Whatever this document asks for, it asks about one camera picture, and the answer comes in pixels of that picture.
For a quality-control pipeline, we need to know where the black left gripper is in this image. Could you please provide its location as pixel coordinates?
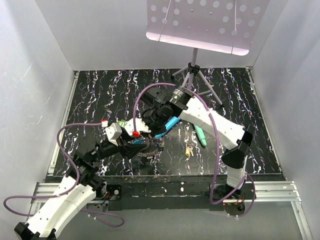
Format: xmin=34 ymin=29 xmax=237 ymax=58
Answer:
xmin=90 ymin=126 xmax=147 ymax=163

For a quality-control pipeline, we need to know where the orange capped key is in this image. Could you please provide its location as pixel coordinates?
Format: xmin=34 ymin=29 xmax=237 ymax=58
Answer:
xmin=185 ymin=145 xmax=194 ymax=157

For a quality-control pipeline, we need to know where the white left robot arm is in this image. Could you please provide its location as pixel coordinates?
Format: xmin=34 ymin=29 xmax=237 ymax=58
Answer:
xmin=14 ymin=136 xmax=149 ymax=240

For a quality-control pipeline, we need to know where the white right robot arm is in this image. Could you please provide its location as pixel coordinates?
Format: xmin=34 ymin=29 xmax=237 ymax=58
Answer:
xmin=138 ymin=83 xmax=256 ymax=199

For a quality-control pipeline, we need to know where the green monster key tag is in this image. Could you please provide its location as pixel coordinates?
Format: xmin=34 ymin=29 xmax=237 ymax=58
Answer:
xmin=117 ymin=120 xmax=128 ymax=128

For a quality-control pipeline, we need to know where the green toy microphone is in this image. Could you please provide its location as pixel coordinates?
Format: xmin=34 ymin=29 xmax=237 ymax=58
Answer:
xmin=193 ymin=124 xmax=207 ymax=147

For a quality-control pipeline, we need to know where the pink perforated music stand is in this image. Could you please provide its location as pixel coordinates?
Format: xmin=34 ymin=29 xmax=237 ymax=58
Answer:
xmin=145 ymin=0 xmax=272 ymax=110

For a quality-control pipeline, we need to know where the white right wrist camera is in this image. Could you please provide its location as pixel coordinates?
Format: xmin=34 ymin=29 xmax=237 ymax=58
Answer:
xmin=124 ymin=118 xmax=151 ymax=138

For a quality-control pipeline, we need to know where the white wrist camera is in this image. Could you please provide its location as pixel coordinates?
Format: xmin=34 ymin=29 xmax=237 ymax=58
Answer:
xmin=104 ymin=123 xmax=122 ymax=147
xmin=124 ymin=118 xmax=151 ymax=138

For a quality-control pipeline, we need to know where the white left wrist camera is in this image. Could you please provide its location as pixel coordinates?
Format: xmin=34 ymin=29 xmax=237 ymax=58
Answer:
xmin=104 ymin=123 xmax=122 ymax=147

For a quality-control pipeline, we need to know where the black table front rail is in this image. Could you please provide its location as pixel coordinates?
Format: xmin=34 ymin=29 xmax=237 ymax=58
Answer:
xmin=99 ymin=175 xmax=224 ymax=212

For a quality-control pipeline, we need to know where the aluminium frame left rail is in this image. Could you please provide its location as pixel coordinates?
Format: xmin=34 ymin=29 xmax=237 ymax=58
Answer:
xmin=21 ymin=70 xmax=80 ymax=238

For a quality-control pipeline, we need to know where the aluminium frame rail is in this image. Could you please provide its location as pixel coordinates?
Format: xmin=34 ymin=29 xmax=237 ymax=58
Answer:
xmin=246 ymin=66 xmax=313 ymax=240
xmin=21 ymin=70 xmax=80 ymax=238

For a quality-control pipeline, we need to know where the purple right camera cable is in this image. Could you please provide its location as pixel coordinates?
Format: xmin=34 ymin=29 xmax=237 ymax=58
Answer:
xmin=132 ymin=82 xmax=257 ymax=217

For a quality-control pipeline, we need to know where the aluminium frame right rail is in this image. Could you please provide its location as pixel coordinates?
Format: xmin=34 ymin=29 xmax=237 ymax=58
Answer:
xmin=246 ymin=66 xmax=313 ymax=240

